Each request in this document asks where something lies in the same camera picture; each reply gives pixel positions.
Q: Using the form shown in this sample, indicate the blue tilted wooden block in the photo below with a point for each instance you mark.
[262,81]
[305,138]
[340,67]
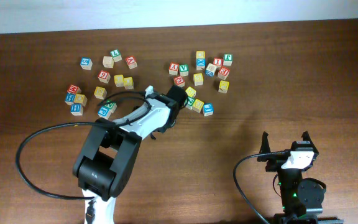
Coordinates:
[210,70]

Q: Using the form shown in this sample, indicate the blue X wooden block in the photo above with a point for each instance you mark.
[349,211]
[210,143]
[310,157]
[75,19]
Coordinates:
[200,63]

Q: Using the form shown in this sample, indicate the red M wooden block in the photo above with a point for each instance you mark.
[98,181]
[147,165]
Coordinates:
[73,89]

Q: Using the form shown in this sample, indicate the yellow O block 2 side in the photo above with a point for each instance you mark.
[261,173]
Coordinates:
[128,83]

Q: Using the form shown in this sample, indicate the red I wooden block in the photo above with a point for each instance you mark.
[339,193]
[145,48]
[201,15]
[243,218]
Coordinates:
[218,62]

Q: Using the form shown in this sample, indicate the blue P wooden block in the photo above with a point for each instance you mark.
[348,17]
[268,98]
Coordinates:
[104,112]

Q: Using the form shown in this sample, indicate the red Y wooden block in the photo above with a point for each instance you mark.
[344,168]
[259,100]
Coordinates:
[173,69]

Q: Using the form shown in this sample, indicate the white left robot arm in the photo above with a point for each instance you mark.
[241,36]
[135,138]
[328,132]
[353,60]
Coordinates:
[107,158]

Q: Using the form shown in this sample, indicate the red 6 wooden block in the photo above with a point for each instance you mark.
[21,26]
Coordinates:
[104,76]

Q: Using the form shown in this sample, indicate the green Z wooden block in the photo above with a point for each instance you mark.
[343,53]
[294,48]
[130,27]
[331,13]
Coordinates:
[189,103]

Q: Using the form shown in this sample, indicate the blue H wooden block back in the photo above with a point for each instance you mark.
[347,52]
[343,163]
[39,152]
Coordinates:
[69,98]

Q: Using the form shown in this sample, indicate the blue 5 wooden block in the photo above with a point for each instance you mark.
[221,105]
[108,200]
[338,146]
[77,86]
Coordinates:
[86,63]

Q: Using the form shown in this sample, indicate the blue U wooden block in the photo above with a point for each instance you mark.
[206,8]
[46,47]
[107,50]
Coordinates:
[208,109]

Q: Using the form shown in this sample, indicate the plain picture wooden block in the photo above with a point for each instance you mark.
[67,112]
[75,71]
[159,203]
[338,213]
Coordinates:
[108,62]

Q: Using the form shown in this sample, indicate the blue H wooden block front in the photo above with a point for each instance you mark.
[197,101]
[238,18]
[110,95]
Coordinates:
[76,109]

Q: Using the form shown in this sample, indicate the yellow centre wooden block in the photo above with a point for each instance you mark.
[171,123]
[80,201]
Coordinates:
[198,79]

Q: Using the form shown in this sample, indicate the green V wooden block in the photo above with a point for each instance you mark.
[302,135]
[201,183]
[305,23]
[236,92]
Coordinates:
[184,70]

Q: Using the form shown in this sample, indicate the yellow G wooden block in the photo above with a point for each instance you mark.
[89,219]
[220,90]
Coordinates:
[197,105]

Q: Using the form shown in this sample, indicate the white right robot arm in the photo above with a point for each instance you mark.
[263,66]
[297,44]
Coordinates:
[301,197]

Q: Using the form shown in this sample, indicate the yellow wooden block X side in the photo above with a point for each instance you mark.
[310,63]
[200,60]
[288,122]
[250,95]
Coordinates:
[119,80]

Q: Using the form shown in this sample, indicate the green L wooden block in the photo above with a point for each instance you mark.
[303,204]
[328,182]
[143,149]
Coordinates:
[116,55]

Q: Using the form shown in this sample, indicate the red Q wooden block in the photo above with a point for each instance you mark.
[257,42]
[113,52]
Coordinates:
[179,81]

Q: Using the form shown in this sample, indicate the yellow top stacked block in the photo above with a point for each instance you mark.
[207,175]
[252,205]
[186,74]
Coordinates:
[200,54]

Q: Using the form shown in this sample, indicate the yellow O wooden block left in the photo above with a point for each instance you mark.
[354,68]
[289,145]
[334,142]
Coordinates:
[80,99]

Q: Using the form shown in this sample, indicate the red E wooden block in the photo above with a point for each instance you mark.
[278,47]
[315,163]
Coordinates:
[223,73]

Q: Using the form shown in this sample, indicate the blue h wooden block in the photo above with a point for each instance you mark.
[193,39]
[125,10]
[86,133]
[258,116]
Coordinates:
[69,98]
[76,109]

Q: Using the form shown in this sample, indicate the green N wooden block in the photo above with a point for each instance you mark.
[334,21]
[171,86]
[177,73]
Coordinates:
[111,106]

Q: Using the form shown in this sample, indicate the yellow right wooden block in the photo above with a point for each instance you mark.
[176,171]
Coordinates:
[223,86]

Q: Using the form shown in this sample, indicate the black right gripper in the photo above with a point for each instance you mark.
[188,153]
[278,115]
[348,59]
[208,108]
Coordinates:
[274,163]

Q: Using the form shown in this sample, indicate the yellow S wooden block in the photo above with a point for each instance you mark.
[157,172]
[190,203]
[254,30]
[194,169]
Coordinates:
[100,93]

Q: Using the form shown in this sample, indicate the green J wooden block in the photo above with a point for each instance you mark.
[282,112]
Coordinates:
[227,59]

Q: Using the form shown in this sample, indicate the yellow W wooden block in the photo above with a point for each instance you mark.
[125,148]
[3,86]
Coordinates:
[191,92]

